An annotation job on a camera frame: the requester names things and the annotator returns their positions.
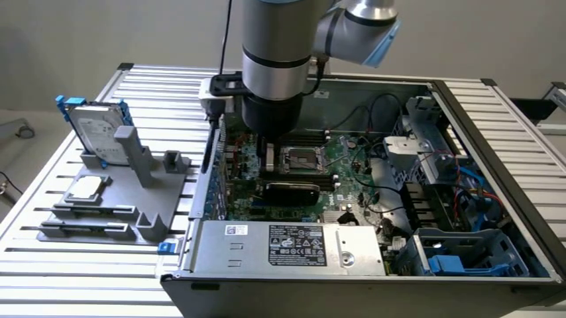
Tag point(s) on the hard disk in blue carrier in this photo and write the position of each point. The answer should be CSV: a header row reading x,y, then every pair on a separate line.
x,y
100,132

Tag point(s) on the neighbouring metal table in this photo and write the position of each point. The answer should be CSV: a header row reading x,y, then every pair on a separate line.
x,y
548,106

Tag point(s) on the silver chipset heatsink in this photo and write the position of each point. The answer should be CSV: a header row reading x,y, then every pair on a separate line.
x,y
337,217

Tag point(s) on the green motherboard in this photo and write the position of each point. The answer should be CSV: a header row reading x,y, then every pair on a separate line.
x,y
349,175

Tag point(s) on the blue case latch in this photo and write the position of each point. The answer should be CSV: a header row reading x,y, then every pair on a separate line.
x,y
165,248

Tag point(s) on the RAM slot bank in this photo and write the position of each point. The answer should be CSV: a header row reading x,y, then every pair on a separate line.
x,y
329,182
316,136

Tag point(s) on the grey-blue disk bay cage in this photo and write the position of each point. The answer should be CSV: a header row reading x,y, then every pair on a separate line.
x,y
487,251

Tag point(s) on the silver CPU chip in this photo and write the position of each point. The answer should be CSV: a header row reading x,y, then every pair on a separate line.
x,y
88,187

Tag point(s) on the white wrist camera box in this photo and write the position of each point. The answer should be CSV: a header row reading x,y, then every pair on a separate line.
x,y
217,96

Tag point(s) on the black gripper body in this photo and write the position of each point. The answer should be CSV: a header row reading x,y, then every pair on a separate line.
x,y
270,114

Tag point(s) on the caster wheel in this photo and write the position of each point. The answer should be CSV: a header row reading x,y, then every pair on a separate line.
x,y
26,130

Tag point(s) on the RAM stick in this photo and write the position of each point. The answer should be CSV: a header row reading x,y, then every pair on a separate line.
x,y
85,228
92,210

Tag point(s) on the black open PC case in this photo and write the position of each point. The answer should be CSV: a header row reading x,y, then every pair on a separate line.
x,y
355,295

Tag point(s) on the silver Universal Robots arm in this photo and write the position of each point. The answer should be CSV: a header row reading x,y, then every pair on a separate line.
x,y
274,39

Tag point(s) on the grey parts rack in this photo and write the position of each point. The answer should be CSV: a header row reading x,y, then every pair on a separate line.
x,y
133,198

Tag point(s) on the grey power supply unit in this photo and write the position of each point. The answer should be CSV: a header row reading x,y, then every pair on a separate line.
x,y
284,246

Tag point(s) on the black heatsink module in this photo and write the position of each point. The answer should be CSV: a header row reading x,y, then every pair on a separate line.
x,y
292,197

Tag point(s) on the CPU socket with metal frame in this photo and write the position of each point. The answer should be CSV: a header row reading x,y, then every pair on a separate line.
x,y
307,158

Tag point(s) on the metal drive cage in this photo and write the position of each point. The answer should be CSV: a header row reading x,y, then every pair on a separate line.
x,y
420,145

